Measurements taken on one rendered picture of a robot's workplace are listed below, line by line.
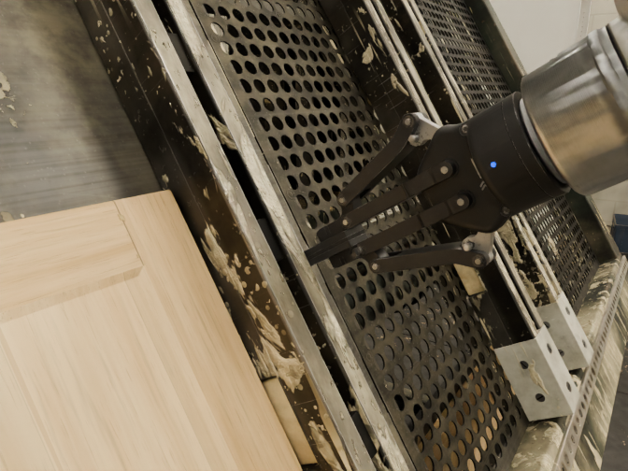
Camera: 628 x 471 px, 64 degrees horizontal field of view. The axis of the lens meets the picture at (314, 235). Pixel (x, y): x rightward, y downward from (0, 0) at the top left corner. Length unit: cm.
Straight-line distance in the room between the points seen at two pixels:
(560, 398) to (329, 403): 51
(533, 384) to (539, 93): 61
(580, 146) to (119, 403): 33
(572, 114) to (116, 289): 32
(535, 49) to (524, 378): 325
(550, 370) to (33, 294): 70
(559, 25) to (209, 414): 371
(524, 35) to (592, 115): 365
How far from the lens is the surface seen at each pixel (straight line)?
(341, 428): 43
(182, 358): 41
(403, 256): 41
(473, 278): 83
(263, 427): 44
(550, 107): 33
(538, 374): 86
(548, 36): 394
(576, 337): 101
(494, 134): 34
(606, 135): 32
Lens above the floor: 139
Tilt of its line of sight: 16 degrees down
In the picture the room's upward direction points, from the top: straight up
